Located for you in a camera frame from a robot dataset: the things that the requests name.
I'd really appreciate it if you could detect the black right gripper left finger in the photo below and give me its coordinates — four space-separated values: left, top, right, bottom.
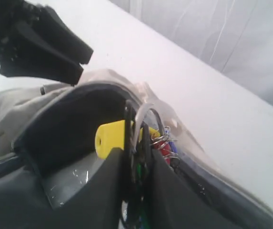
0 148 123 229

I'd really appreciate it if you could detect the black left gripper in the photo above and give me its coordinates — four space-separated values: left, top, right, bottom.
0 0 93 85

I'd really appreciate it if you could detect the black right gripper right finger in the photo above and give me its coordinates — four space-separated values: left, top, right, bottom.
150 150 246 229

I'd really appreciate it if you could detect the colourful key tag bunch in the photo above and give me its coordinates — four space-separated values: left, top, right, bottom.
95 100 179 229

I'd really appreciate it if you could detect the cream duffel bag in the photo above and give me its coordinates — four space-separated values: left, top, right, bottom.
0 70 273 229

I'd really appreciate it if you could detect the clear plastic packet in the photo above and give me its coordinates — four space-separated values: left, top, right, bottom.
41 152 104 210

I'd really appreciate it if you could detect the white curtain backdrop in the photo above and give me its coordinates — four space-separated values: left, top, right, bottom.
114 0 273 105

